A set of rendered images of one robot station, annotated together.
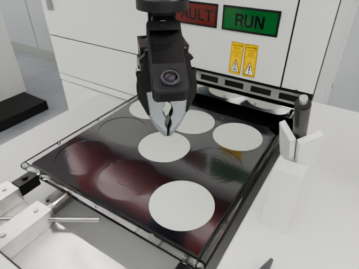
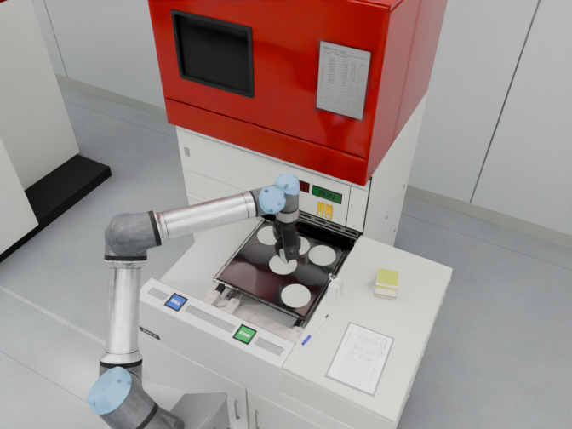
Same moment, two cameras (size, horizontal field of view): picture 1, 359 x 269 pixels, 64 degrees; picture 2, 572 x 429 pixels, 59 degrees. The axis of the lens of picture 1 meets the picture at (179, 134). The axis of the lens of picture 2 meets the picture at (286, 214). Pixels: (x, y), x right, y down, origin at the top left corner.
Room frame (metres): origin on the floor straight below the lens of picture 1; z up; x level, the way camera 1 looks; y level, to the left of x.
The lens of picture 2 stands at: (-0.79, 0.13, 2.29)
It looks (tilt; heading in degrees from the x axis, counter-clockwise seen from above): 42 degrees down; 355
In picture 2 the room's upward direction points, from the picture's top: 1 degrees clockwise
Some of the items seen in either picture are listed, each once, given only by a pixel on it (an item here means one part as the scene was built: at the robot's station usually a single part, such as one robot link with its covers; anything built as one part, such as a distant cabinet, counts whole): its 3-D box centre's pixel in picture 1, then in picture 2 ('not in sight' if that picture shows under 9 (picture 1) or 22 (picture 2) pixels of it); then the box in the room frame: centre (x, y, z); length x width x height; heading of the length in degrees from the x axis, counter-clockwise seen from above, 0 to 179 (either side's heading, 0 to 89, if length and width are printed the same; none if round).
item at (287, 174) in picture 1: (290, 171); (334, 285); (0.23, -0.12, 1.03); 0.06 x 0.04 x 0.13; 148
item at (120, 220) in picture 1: (96, 206); (258, 299); (0.30, 0.13, 0.90); 0.38 x 0.01 x 0.01; 58
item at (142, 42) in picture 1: (163, 41); (285, 227); (0.43, 0.02, 1.11); 0.09 x 0.08 x 0.12; 11
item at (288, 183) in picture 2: not in sight; (286, 192); (0.42, 0.03, 1.27); 0.09 x 0.08 x 0.11; 109
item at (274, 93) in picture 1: (209, 78); (306, 215); (0.65, -0.07, 0.96); 0.44 x 0.01 x 0.02; 58
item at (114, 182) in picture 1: (164, 146); (283, 264); (0.46, 0.03, 0.90); 0.34 x 0.34 x 0.01; 58
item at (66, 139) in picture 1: (96, 121); (240, 248); (0.55, 0.18, 0.90); 0.37 x 0.01 x 0.01; 148
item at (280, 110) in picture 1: (207, 102); (304, 228); (0.64, -0.07, 0.89); 0.44 x 0.02 x 0.10; 58
